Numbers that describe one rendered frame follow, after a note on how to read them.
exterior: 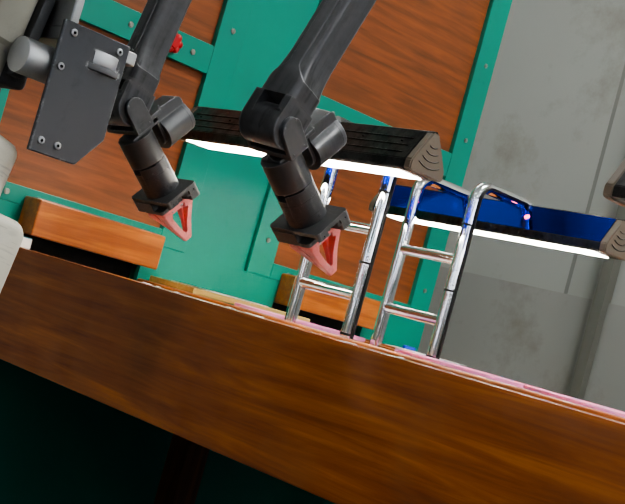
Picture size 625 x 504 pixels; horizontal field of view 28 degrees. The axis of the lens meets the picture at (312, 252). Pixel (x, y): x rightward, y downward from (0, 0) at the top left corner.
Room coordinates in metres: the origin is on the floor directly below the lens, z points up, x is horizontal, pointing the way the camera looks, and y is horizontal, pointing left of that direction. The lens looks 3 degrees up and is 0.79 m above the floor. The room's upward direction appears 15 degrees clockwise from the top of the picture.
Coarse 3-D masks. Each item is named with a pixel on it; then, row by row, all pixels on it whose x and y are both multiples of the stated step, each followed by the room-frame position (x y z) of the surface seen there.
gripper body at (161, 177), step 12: (156, 168) 1.97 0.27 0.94; (168, 168) 1.99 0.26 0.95; (144, 180) 1.98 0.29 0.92; (156, 180) 1.98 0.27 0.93; (168, 180) 1.99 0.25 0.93; (180, 180) 2.02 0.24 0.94; (192, 180) 2.01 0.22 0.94; (144, 192) 2.01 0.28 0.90; (156, 192) 1.99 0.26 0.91; (168, 192) 2.00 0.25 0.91; (180, 192) 1.99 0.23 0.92; (192, 192) 2.00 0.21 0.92; (156, 204) 2.00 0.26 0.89; (168, 204) 1.97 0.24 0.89
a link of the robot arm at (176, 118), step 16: (176, 96) 1.99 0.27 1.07; (128, 112) 1.91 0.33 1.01; (144, 112) 1.93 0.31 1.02; (160, 112) 1.97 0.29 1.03; (176, 112) 1.99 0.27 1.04; (112, 128) 1.97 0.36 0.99; (128, 128) 1.95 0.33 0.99; (144, 128) 1.93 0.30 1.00; (176, 128) 1.99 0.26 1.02; (192, 128) 2.03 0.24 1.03
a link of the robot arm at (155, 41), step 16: (160, 0) 1.94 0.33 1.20; (176, 0) 1.95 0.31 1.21; (144, 16) 1.95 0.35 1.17; (160, 16) 1.94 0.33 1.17; (176, 16) 1.96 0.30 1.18; (144, 32) 1.94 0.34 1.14; (160, 32) 1.94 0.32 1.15; (176, 32) 1.96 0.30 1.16; (144, 48) 1.93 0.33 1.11; (160, 48) 1.95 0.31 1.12; (144, 64) 1.92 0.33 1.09; (160, 64) 1.95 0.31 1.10; (128, 80) 1.91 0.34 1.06; (144, 80) 1.92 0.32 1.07; (128, 96) 1.91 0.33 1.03; (144, 96) 1.93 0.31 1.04; (112, 112) 1.91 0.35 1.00
